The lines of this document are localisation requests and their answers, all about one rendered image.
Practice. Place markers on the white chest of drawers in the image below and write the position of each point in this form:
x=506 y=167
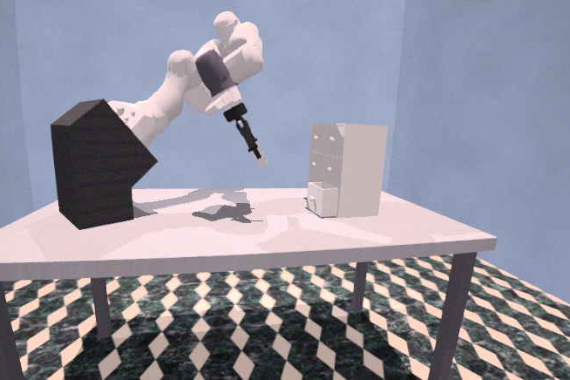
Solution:
x=361 y=171

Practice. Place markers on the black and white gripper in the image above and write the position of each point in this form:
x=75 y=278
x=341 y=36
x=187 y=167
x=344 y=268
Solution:
x=235 y=113

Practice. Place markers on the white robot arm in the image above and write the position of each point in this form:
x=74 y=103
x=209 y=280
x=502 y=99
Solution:
x=151 y=117

